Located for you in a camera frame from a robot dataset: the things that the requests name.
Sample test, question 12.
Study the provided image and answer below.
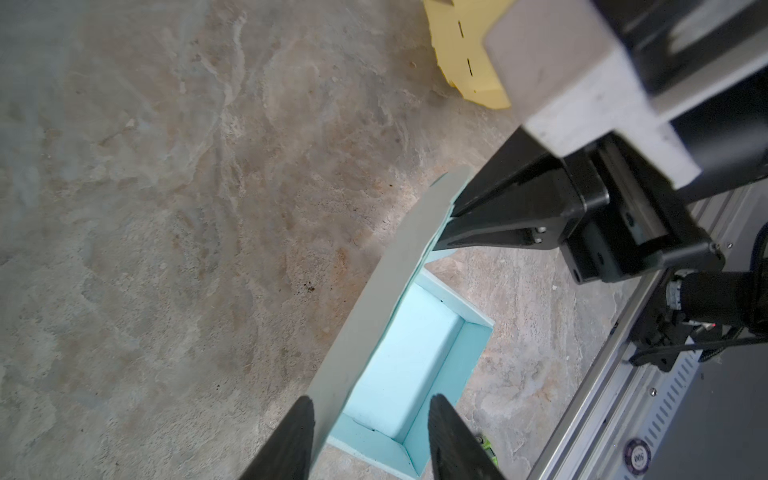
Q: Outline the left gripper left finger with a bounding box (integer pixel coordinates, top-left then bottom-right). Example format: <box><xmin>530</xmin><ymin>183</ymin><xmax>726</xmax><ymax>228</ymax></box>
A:
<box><xmin>239</xmin><ymin>395</ymin><xmax>315</xmax><ymax>480</ymax></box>

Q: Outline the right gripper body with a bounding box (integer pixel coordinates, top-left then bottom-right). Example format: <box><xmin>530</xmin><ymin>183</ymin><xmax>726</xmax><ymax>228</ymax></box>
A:
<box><xmin>560</xmin><ymin>134</ymin><xmax>725</xmax><ymax>283</ymax></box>

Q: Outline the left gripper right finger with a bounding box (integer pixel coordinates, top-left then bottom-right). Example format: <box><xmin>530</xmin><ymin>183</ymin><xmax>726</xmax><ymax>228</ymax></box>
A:
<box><xmin>428</xmin><ymin>394</ymin><xmax>504</xmax><ymax>480</ymax></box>

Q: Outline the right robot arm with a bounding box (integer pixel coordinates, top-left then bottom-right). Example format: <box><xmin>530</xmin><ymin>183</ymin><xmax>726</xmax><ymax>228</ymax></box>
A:
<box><xmin>437</xmin><ymin>130</ymin><xmax>767</xmax><ymax>332</ymax></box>

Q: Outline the yellow paper box stack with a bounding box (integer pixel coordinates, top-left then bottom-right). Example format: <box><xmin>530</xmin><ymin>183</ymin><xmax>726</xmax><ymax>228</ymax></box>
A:
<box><xmin>423</xmin><ymin>0</ymin><xmax>513</xmax><ymax>110</ymax></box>

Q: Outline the light blue paper box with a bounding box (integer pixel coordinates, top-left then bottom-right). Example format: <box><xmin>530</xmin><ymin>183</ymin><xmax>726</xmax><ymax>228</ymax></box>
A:
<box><xmin>307</xmin><ymin>166</ymin><xmax>494</xmax><ymax>479</ymax></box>

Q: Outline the orange green toy block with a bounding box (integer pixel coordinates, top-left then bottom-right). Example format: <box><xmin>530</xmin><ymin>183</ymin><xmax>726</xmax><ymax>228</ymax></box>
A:
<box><xmin>476</xmin><ymin>434</ymin><xmax>499</xmax><ymax>466</ymax></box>

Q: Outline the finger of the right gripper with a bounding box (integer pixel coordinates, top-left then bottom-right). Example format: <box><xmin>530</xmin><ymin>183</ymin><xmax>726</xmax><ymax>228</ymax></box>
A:
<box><xmin>436</xmin><ymin>128</ymin><xmax>610</xmax><ymax>250</ymax></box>

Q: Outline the round black white disc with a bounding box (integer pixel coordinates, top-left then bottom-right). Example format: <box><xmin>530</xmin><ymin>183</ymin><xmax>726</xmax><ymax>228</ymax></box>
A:
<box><xmin>623</xmin><ymin>438</ymin><xmax>652</xmax><ymax>476</ymax></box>

